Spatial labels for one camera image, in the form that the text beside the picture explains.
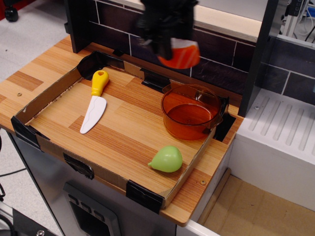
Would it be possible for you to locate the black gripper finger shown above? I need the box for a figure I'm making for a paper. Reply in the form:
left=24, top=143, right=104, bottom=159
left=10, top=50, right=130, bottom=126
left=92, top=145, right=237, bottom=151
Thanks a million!
left=148, top=37, right=173, bottom=60
left=172, top=22, right=193, bottom=40

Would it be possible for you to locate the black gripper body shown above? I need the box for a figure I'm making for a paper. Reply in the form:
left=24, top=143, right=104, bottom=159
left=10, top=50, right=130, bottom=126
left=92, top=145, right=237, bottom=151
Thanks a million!
left=137, top=0, right=198, bottom=44

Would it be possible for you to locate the orange white toy sushi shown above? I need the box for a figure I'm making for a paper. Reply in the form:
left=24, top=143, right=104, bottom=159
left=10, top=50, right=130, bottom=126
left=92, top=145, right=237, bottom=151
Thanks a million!
left=157, top=38, right=200, bottom=69

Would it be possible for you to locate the orange transparent plastic pot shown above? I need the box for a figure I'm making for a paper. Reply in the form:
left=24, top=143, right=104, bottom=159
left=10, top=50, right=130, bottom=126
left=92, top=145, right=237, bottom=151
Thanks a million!
left=161, top=83, right=223, bottom=141

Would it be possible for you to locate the yellow white toy knife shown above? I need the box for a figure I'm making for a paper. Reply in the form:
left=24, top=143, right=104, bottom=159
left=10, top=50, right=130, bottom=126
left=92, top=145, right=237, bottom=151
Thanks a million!
left=80, top=70, right=109, bottom=134

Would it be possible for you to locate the green toy pear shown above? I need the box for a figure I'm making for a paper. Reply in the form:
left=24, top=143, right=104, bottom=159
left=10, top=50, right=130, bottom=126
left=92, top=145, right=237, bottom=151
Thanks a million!
left=148, top=146, right=183, bottom=173

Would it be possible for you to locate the white toy sink drainboard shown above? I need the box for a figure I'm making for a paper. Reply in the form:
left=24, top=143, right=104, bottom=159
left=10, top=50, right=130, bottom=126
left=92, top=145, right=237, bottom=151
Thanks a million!
left=228, top=89, right=315, bottom=210

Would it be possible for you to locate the grey toy oven front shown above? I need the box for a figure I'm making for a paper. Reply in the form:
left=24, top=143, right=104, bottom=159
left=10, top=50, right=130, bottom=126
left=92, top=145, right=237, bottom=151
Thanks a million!
left=10, top=135, right=177, bottom=236

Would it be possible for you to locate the black vertical post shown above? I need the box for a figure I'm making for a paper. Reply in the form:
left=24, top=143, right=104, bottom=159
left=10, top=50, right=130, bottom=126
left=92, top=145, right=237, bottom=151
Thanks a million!
left=238, top=0, right=279, bottom=117

